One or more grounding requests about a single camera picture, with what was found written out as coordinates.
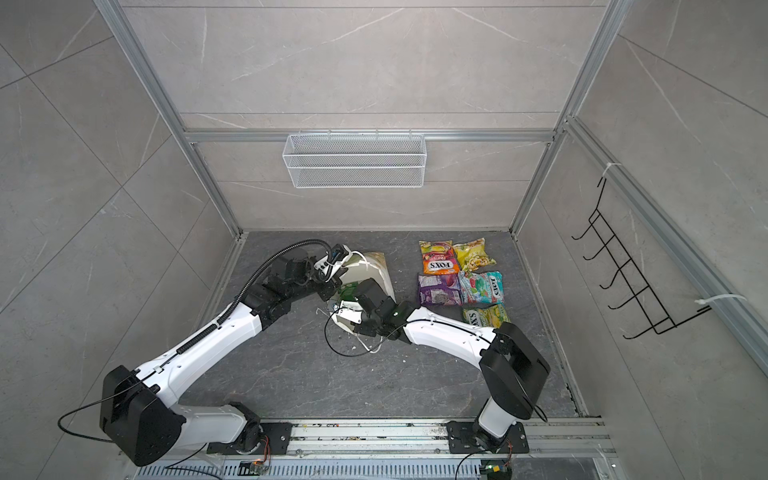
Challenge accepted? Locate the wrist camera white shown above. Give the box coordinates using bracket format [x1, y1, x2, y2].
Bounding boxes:
[314, 244, 352, 282]
[332, 301, 364, 325]

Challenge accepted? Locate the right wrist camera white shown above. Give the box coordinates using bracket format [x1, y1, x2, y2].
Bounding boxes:
[332, 301, 364, 325]

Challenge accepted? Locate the orange Fox's fruits candy bag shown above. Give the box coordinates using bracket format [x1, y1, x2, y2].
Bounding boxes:
[419, 241, 460, 275]

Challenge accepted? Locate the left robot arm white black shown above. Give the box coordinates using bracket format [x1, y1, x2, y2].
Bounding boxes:
[99, 251, 349, 467]

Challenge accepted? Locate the floral white paper bag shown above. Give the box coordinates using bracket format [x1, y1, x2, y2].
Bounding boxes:
[328, 249, 395, 355]

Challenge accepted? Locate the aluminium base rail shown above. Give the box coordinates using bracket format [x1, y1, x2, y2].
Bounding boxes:
[119, 418, 619, 480]

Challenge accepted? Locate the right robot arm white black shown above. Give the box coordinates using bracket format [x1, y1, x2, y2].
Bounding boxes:
[353, 279, 551, 453]

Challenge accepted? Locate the magenta purple candy packet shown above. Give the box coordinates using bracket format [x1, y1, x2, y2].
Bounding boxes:
[418, 274, 463, 306]

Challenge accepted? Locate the yellow snack packet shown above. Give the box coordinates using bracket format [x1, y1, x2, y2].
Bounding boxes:
[453, 238, 496, 272]

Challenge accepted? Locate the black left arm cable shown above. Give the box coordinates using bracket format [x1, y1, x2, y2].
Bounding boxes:
[230, 238, 334, 313]

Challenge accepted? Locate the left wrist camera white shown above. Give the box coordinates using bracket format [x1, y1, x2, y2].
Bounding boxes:
[314, 244, 352, 282]

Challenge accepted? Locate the teal mint candy packet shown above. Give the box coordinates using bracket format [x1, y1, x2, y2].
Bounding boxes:
[458, 271, 504, 305]

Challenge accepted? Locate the black wire hook rack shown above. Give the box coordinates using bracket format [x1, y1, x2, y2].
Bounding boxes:
[571, 178, 713, 341]

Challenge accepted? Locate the green yellow striped candy packet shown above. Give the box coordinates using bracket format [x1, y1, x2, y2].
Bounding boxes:
[462, 304, 510, 329]

